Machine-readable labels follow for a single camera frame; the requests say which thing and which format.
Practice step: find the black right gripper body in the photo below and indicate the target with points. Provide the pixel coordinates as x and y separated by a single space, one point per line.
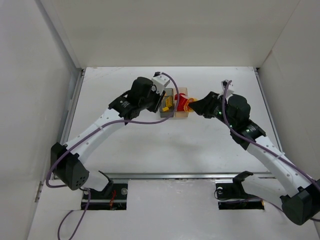
210 106

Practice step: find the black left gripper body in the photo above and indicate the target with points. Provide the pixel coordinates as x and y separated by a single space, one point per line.
157 101

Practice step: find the yellow butterfly lego brick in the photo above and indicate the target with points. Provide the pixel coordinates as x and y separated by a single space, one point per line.
186 106

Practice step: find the red angled lego brick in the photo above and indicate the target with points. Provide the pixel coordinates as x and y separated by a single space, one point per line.
180 96

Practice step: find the yellow striped lego brick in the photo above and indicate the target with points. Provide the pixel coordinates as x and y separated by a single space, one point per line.
168 101

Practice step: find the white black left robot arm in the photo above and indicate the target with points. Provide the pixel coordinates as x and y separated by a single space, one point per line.
68 159

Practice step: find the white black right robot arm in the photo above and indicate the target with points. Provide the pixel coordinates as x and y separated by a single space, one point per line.
296 193

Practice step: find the orange transparent container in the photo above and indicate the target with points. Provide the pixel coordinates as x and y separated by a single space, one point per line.
180 114

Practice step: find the grey transparent container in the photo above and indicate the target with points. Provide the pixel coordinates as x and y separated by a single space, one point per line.
168 92

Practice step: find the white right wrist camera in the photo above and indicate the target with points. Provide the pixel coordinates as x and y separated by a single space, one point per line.
227 89

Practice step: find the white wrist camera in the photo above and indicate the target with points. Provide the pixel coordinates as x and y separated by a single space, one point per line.
227 89
160 81

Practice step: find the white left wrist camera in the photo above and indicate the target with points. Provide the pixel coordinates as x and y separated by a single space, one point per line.
160 81

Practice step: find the aluminium rail front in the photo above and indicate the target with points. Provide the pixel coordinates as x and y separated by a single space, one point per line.
171 176

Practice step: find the aluminium rail left side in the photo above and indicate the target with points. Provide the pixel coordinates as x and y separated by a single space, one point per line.
69 106

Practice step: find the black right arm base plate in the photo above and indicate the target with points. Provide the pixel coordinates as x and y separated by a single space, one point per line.
231 197

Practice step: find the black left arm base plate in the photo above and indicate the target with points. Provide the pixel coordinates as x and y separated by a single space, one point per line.
116 199

